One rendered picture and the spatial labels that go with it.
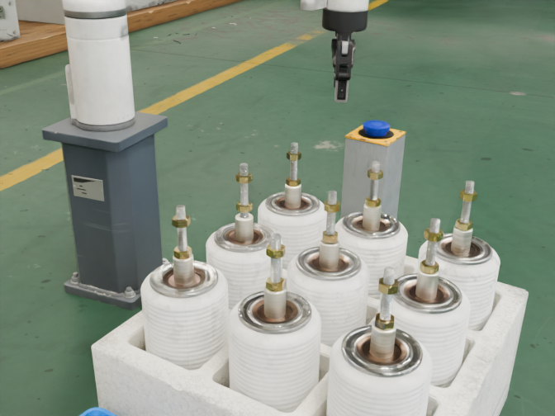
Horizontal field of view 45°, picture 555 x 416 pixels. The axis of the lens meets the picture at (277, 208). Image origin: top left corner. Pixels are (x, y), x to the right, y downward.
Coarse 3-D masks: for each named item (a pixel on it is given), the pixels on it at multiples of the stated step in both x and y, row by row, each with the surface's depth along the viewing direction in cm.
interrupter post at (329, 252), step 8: (320, 240) 76; (320, 248) 75; (328, 248) 75; (336, 248) 75; (320, 256) 76; (328, 256) 75; (336, 256) 75; (320, 264) 76; (328, 264) 76; (336, 264) 76
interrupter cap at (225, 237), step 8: (232, 224) 85; (256, 224) 85; (216, 232) 83; (224, 232) 83; (232, 232) 83; (256, 232) 83; (264, 232) 83; (272, 232) 83; (216, 240) 81; (224, 240) 81; (232, 240) 82; (256, 240) 82; (264, 240) 81; (224, 248) 80; (232, 248) 79; (240, 248) 79; (248, 248) 79; (256, 248) 79; (264, 248) 80
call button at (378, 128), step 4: (364, 124) 99; (368, 124) 99; (372, 124) 99; (376, 124) 99; (380, 124) 99; (384, 124) 99; (388, 124) 99; (364, 128) 99; (368, 128) 98; (372, 128) 98; (376, 128) 98; (380, 128) 98; (384, 128) 98; (388, 128) 98; (368, 132) 99; (372, 132) 98; (376, 132) 98; (380, 132) 98; (384, 132) 98
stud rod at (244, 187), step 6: (240, 168) 78; (246, 168) 78; (240, 174) 79; (246, 174) 78; (240, 186) 79; (246, 186) 79; (240, 192) 79; (246, 192) 79; (240, 198) 80; (246, 198) 80; (240, 204) 80; (246, 204) 80; (240, 216) 81; (246, 216) 81
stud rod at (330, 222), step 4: (328, 192) 73; (332, 192) 73; (336, 192) 73; (328, 196) 73; (332, 196) 73; (336, 196) 73; (328, 200) 73; (332, 200) 73; (336, 200) 73; (332, 204) 73; (328, 212) 74; (328, 216) 74; (332, 216) 74; (328, 220) 74; (332, 220) 74; (328, 224) 74; (332, 224) 74; (328, 228) 74; (332, 228) 74; (328, 232) 75; (332, 232) 74
